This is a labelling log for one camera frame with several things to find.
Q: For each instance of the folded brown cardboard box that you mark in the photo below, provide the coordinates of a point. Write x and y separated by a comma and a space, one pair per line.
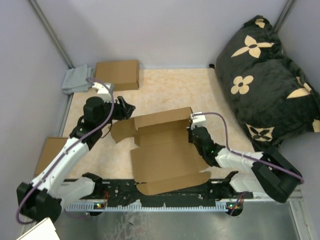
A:
124, 74

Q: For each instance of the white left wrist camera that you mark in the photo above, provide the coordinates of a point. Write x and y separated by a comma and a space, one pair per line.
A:
104, 91

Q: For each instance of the brown cardboard box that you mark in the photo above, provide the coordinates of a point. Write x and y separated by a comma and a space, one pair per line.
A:
124, 74
164, 159

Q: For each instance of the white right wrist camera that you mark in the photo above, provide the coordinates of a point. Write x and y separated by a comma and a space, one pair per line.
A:
197, 120

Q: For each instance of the grey folded cloth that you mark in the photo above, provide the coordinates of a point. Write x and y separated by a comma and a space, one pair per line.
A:
75, 80

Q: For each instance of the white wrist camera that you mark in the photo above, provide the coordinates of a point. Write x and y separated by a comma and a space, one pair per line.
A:
104, 91
197, 120

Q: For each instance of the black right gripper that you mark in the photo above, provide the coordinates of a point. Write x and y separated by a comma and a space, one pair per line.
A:
189, 133

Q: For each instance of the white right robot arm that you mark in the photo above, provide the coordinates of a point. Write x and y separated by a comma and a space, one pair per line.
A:
267, 172

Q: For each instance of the aluminium frame rail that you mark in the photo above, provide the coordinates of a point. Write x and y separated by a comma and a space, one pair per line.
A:
211, 211

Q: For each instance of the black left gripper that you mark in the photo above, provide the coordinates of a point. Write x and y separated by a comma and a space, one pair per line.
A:
124, 110

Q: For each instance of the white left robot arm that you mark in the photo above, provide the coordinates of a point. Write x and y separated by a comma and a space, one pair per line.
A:
47, 195

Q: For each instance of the black floral pillow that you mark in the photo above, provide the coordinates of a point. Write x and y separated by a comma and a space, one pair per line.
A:
268, 93

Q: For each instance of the white board corner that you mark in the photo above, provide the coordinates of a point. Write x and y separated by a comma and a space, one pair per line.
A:
44, 230

